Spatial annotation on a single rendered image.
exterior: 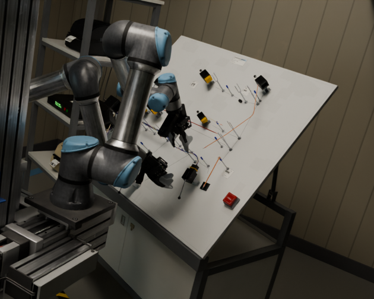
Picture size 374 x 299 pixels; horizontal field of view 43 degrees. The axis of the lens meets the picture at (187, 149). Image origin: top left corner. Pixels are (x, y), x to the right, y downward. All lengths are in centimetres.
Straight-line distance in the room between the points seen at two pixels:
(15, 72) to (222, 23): 304
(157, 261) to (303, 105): 104
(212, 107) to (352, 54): 177
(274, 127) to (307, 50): 187
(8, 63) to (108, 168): 43
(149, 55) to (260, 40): 273
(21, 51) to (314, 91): 140
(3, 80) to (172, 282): 130
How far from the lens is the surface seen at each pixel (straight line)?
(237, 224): 264
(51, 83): 195
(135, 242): 252
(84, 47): 279
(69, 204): 162
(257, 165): 219
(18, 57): 148
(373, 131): 405
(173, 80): 197
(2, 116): 150
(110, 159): 153
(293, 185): 426
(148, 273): 247
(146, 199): 239
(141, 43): 154
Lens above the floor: 190
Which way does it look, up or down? 18 degrees down
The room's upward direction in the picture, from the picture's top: 13 degrees clockwise
